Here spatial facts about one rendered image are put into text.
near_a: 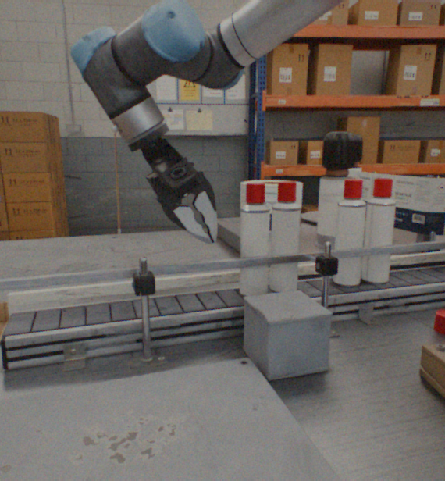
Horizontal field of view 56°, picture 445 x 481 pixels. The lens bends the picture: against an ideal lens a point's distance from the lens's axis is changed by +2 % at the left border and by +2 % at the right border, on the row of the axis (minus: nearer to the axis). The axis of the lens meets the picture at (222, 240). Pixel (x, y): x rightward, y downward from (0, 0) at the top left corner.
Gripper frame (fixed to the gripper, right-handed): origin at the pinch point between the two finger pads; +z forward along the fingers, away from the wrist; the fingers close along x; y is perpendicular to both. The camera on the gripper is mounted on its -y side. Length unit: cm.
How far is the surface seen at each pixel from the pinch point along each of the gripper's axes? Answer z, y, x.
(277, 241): 7.2, -1.1, -9.8
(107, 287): -1.6, 3.3, 19.4
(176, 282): 4.6, 3.3, 9.2
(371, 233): 17.1, -1.0, -27.0
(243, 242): 3.8, -0.9, -4.5
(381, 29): 28, 321, -295
